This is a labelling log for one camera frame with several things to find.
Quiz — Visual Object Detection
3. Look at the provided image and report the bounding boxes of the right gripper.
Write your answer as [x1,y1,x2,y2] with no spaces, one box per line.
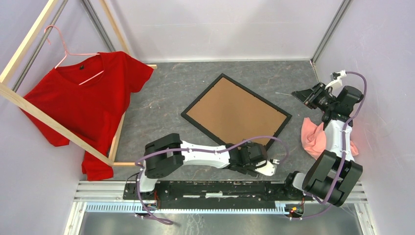
[292,82,338,112]

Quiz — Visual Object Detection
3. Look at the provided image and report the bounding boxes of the yellow handled screwdriver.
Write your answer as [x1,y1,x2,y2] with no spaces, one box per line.
[275,92,292,96]

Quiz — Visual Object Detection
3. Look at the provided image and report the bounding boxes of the black picture frame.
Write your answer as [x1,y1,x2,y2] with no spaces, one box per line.
[181,73,292,149]

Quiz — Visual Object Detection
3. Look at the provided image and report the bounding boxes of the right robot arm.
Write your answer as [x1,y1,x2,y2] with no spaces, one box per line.
[282,83,364,207]

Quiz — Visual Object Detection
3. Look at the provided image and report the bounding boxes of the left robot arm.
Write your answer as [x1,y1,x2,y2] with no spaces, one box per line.
[135,133,276,200]

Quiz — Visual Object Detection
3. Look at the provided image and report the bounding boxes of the pink cloth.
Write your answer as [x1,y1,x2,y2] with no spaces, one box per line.
[301,117,359,161]

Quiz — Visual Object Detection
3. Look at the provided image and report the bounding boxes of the red t-shirt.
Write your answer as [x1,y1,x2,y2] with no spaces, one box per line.
[21,51,154,182]

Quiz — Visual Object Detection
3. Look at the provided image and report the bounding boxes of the pink clothes hanger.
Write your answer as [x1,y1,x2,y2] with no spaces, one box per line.
[44,24,104,86]

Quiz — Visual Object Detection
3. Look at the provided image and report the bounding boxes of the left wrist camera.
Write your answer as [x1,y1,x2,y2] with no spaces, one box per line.
[255,159,280,176]

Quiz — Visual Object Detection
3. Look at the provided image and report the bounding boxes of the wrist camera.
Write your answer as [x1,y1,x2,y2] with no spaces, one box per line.
[255,159,280,176]
[325,70,347,90]

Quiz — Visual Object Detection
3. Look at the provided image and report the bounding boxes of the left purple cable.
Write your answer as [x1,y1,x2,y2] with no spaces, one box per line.
[134,135,290,226]

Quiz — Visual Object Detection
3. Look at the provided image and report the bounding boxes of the purple cable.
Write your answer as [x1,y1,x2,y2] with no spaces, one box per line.
[134,135,290,226]
[288,71,369,220]

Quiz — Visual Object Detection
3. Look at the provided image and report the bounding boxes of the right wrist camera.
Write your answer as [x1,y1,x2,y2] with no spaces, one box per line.
[325,70,347,90]

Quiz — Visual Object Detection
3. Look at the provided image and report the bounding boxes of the white cable duct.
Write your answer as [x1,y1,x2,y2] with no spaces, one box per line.
[85,202,289,215]

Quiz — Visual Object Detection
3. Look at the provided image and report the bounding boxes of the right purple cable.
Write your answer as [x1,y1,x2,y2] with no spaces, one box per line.
[288,71,369,220]

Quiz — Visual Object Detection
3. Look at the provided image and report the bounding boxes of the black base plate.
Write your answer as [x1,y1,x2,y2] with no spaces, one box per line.
[123,181,312,209]

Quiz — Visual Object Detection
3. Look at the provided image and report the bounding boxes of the wooden rack frame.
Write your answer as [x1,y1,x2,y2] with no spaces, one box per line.
[19,7,153,156]

